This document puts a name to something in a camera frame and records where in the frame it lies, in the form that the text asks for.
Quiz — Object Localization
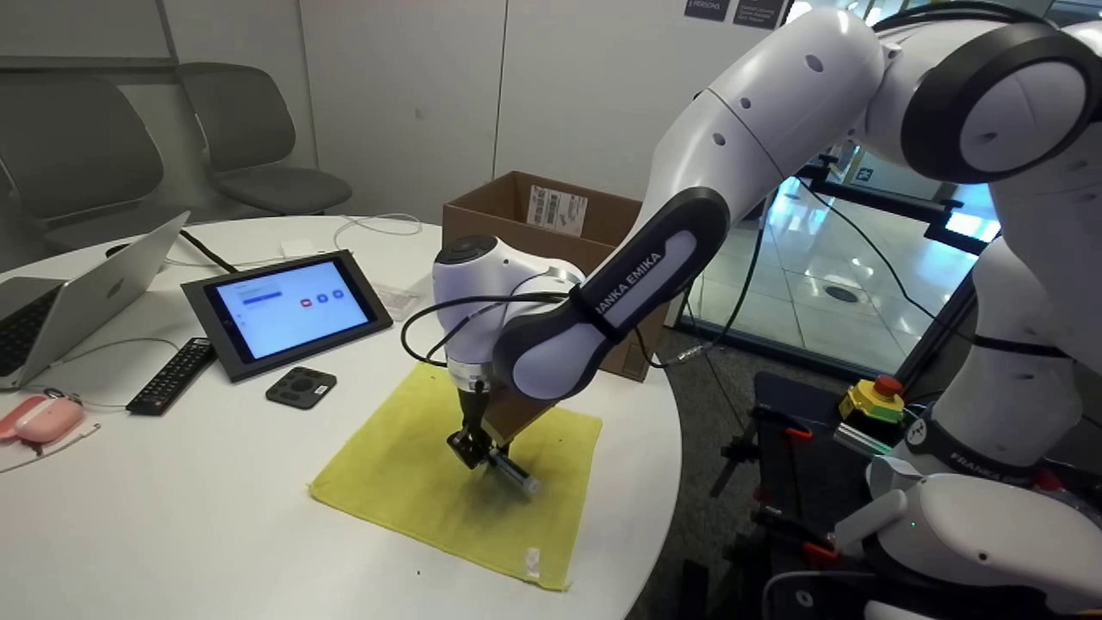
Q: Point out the small black square puck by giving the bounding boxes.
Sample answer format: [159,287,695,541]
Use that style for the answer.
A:
[263,367,340,415]

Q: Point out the brown cardboard box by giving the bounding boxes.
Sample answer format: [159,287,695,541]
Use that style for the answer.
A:
[442,170,666,386]

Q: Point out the small grey lounge chair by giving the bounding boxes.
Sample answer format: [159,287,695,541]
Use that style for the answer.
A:
[175,64,354,217]

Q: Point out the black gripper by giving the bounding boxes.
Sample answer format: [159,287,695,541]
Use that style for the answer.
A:
[445,382,505,476]

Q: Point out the black remote control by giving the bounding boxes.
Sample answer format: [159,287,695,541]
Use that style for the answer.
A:
[125,333,221,420]

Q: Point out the white table cable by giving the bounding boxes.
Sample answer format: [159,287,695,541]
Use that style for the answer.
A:
[329,211,430,243]

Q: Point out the black tablet with lit screen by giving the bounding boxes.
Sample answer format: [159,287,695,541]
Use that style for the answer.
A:
[178,246,395,386]

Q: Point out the thin white charging cable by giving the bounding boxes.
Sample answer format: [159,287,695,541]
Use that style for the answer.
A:
[61,328,191,367]

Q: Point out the lime green towel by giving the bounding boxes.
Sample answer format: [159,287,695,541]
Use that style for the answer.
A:
[305,361,607,596]

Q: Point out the pink soft case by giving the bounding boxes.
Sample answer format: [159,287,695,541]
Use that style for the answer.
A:
[0,390,90,447]

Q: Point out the silver open laptop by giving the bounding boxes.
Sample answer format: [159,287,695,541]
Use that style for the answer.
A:
[0,208,191,394]

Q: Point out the black table cable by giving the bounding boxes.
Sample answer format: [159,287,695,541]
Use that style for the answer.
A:
[98,225,242,276]

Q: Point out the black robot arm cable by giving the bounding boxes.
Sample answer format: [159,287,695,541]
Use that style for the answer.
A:
[399,192,772,374]

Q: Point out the large grey lounge chair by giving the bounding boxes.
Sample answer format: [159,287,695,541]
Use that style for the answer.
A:
[0,74,165,263]

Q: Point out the yellow red emergency stop button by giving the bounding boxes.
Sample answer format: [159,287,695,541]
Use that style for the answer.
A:
[840,374,913,431]

